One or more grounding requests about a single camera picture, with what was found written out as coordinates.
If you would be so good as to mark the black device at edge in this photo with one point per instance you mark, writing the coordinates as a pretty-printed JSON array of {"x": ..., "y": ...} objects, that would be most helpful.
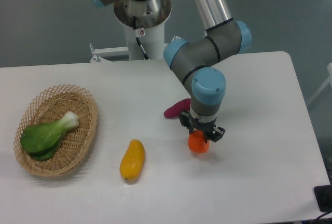
[{"x": 323, "y": 197}]

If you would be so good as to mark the green bok choy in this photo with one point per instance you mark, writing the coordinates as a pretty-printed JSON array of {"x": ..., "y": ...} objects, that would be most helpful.
[{"x": 42, "y": 140}]

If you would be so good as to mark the purple sweet potato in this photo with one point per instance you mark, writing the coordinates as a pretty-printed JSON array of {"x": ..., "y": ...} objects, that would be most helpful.
[{"x": 175, "y": 110}]

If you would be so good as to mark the yellow mango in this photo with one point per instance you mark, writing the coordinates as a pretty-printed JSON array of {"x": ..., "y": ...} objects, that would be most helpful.
[{"x": 133, "y": 160}]

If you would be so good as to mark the woven wicker basket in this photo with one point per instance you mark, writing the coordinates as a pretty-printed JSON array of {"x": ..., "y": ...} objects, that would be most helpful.
[{"x": 49, "y": 106}]

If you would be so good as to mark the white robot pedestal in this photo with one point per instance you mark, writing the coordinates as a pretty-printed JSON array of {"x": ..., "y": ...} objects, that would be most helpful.
[{"x": 143, "y": 24}]

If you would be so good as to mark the white frame at right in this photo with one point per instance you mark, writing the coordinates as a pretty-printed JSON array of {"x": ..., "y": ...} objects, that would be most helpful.
[{"x": 323, "y": 90}]

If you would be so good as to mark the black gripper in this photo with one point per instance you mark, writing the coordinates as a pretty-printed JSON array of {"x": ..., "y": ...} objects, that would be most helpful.
[{"x": 206, "y": 124}]

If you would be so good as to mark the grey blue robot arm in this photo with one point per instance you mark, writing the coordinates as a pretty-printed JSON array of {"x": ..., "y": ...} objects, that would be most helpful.
[{"x": 192, "y": 63}]

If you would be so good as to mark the orange fruit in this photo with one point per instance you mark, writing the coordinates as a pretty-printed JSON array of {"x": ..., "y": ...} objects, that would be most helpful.
[{"x": 197, "y": 143}]

